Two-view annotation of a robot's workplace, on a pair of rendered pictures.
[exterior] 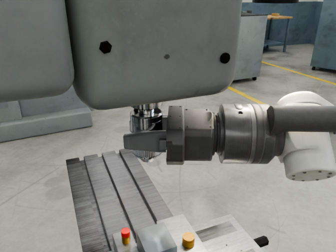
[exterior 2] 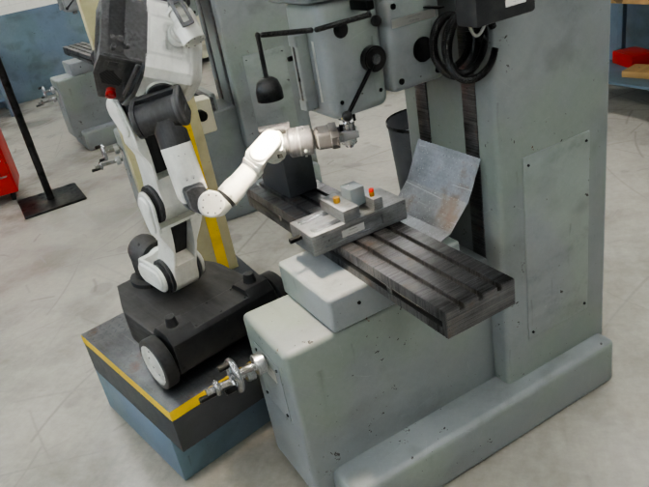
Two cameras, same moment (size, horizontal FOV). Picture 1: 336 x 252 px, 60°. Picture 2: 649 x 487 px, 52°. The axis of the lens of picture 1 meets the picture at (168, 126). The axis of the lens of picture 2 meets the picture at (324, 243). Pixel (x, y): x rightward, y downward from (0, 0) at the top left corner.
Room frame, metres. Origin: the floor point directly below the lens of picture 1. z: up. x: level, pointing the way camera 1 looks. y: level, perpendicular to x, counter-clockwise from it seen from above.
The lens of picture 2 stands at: (2.30, -0.19, 1.86)
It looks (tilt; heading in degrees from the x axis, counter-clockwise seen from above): 27 degrees down; 177
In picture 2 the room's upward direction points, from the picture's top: 11 degrees counter-clockwise
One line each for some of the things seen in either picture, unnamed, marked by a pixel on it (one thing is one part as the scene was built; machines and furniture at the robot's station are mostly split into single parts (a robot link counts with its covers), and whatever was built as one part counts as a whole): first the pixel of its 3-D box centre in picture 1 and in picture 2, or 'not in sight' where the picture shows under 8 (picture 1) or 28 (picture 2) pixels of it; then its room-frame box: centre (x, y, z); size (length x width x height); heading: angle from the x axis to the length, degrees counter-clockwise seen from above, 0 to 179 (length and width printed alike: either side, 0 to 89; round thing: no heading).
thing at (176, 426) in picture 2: not in sight; (206, 365); (-0.07, -0.67, 0.20); 0.78 x 0.68 x 0.40; 34
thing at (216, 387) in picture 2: not in sight; (228, 382); (0.47, -0.51, 0.49); 0.22 x 0.06 x 0.06; 113
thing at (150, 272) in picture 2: not in sight; (172, 266); (-0.10, -0.69, 0.68); 0.21 x 0.20 x 0.13; 34
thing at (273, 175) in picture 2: not in sight; (285, 162); (-0.11, -0.17, 1.01); 0.22 x 0.12 x 0.20; 25
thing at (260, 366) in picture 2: not in sight; (244, 370); (0.58, -0.43, 0.61); 0.16 x 0.12 x 0.12; 113
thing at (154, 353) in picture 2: not in sight; (159, 361); (0.28, -0.76, 0.50); 0.20 x 0.05 x 0.20; 34
